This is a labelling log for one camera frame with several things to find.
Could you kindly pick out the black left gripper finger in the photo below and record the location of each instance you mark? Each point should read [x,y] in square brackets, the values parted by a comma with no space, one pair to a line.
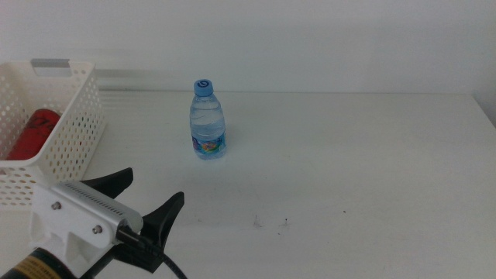
[164,219]
[114,184]

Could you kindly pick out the red cola can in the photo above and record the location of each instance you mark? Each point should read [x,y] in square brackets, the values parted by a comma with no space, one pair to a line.
[33,135]

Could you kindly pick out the small water bottle blue cap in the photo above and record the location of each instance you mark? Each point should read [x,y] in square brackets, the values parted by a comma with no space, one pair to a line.
[207,124]

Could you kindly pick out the white perforated plastic basket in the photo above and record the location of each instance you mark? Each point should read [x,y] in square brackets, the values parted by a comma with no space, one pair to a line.
[73,147]

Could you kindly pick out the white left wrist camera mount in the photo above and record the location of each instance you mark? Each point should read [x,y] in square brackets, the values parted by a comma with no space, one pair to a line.
[77,221]

